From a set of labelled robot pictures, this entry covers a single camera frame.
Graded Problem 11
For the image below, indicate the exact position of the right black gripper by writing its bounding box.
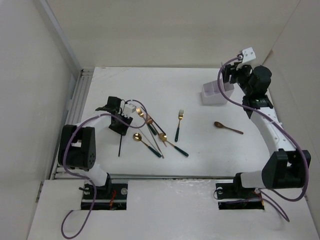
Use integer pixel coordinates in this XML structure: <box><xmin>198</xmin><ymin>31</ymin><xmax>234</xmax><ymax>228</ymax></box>
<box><xmin>219</xmin><ymin>60</ymin><xmax>253</xmax><ymax>96</ymax></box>

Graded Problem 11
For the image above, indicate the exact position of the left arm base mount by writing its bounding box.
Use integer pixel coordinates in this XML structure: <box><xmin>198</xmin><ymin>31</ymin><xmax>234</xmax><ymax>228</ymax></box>
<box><xmin>79</xmin><ymin>176</ymin><xmax>128</xmax><ymax>211</ymax></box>

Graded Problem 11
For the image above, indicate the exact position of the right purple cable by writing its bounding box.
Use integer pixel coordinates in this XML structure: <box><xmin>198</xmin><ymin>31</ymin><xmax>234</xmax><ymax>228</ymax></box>
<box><xmin>217</xmin><ymin>56</ymin><xmax>309</xmax><ymax>222</ymax></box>

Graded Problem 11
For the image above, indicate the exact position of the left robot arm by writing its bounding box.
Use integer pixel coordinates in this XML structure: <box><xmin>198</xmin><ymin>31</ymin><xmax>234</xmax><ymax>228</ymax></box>
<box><xmin>58</xmin><ymin>96</ymin><xmax>137</xmax><ymax>199</ymax></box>

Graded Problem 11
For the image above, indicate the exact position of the lilac utensil container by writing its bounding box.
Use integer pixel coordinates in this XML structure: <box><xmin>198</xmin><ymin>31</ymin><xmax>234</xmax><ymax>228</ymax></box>
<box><xmin>201</xmin><ymin>80</ymin><xmax>235</xmax><ymax>106</ymax></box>

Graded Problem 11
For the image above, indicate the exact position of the rose gold fork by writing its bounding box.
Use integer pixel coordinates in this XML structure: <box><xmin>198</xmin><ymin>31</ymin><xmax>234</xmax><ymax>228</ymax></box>
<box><xmin>146</xmin><ymin>114</ymin><xmax>167</xmax><ymax>147</ymax></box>

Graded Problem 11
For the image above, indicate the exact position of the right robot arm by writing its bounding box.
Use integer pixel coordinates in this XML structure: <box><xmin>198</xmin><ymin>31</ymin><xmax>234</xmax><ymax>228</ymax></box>
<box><xmin>221</xmin><ymin>62</ymin><xmax>311</xmax><ymax>201</ymax></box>

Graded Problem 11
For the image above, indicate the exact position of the black chopstick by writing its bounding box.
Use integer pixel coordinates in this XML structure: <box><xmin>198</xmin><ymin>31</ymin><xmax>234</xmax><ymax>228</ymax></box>
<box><xmin>118</xmin><ymin>134</ymin><xmax>123</xmax><ymax>157</ymax></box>
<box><xmin>141</xmin><ymin>106</ymin><xmax>167</xmax><ymax>135</ymax></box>

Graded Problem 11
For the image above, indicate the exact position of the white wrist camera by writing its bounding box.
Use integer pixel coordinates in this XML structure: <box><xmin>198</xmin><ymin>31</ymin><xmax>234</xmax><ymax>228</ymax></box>
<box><xmin>237</xmin><ymin>47</ymin><xmax>256</xmax><ymax>69</ymax></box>
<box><xmin>121</xmin><ymin>103</ymin><xmax>137</xmax><ymax>118</ymax></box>

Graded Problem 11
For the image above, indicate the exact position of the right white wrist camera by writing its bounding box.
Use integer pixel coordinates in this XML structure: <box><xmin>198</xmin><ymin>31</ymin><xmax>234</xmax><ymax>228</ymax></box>
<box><xmin>237</xmin><ymin>47</ymin><xmax>256</xmax><ymax>69</ymax></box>

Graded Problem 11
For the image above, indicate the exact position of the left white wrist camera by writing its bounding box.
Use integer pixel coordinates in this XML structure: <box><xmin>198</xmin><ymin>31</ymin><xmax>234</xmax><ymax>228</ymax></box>
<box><xmin>121</xmin><ymin>103</ymin><xmax>137</xmax><ymax>118</ymax></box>

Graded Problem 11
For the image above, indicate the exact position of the purple cable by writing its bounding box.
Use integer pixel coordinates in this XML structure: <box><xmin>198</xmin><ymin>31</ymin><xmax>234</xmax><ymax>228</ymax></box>
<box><xmin>61</xmin><ymin>98</ymin><xmax>146</xmax><ymax>238</ymax></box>
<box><xmin>217</xmin><ymin>56</ymin><xmax>309</xmax><ymax>222</ymax></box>

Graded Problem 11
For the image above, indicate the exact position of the small gold spoon green handle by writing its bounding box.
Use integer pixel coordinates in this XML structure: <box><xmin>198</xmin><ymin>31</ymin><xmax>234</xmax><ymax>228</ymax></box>
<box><xmin>159</xmin><ymin>133</ymin><xmax>189</xmax><ymax>157</ymax></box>

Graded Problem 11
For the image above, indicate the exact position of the gold fork dark green handle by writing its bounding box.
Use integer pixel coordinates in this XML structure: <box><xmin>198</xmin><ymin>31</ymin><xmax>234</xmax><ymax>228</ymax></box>
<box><xmin>174</xmin><ymin>109</ymin><xmax>184</xmax><ymax>142</ymax></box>

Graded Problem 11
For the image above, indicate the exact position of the brown wooden spoon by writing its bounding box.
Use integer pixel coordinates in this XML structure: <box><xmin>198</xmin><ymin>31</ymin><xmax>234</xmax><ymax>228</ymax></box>
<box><xmin>213</xmin><ymin>121</ymin><xmax>244</xmax><ymax>135</ymax></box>

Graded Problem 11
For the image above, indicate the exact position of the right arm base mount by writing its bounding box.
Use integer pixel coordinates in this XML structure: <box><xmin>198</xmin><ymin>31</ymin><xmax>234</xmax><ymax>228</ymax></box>
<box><xmin>215</xmin><ymin>182</ymin><xmax>265</xmax><ymax>210</ymax></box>

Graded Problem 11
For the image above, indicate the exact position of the aluminium frame rail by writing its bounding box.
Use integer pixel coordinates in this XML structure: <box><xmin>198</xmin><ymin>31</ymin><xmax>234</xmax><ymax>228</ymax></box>
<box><xmin>48</xmin><ymin>68</ymin><xmax>94</xmax><ymax>180</ymax></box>

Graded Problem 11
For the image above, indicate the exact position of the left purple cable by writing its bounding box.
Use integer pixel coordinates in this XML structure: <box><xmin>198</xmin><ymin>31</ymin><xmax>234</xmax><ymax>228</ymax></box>
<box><xmin>61</xmin><ymin>98</ymin><xmax>146</xmax><ymax>238</ymax></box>

